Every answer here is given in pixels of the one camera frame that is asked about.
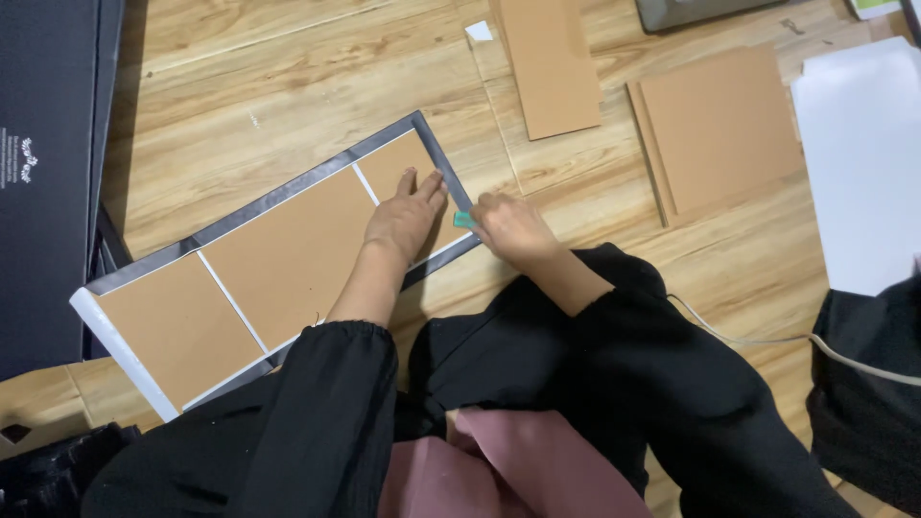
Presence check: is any person's black garment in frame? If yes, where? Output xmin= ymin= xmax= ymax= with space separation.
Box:
xmin=81 ymin=242 xmax=862 ymax=518

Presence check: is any black crumpled bag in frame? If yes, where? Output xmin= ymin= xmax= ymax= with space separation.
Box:
xmin=0 ymin=422 xmax=142 ymax=518

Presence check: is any large white paper sheet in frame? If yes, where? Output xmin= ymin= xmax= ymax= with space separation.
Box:
xmin=790 ymin=36 xmax=921 ymax=298

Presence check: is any green and white packet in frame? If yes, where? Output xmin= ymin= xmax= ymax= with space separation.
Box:
xmin=848 ymin=0 xmax=902 ymax=21

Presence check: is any stack of black boxes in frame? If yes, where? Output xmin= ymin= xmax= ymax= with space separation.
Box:
xmin=0 ymin=0 xmax=135 ymax=382

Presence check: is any person's pink skirt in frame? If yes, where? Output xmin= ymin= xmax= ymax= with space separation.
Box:
xmin=377 ymin=406 xmax=653 ymax=518

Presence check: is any long brown cardboard strip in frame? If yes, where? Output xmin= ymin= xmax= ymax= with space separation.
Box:
xmin=491 ymin=0 xmax=604 ymax=142

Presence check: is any black fabric bundle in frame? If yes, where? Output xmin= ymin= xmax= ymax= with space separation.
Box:
xmin=806 ymin=272 xmax=921 ymax=516

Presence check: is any cardboard panel with dark wrap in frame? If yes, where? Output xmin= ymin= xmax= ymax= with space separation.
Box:
xmin=70 ymin=110 xmax=482 ymax=423

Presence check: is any grey flat device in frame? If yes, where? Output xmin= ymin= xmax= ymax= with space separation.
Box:
xmin=635 ymin=0 xmax=787 ymax=34

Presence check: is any person's left hand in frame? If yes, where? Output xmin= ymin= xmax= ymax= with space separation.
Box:
xmin=363 ymin=167 xmax=449 ymax=266

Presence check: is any beige cable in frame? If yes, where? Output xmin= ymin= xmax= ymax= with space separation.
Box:
xmin=665 ymin=293 xmax=921 ymax=389

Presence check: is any person's right hand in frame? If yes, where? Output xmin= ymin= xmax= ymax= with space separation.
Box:
xmin=471 ymin=193 xmax=567 ymax=273

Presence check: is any stack of brown cardboard sheets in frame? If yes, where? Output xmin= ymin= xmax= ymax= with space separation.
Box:
xmin=625 ymin=46 xmax=806 ymax=230

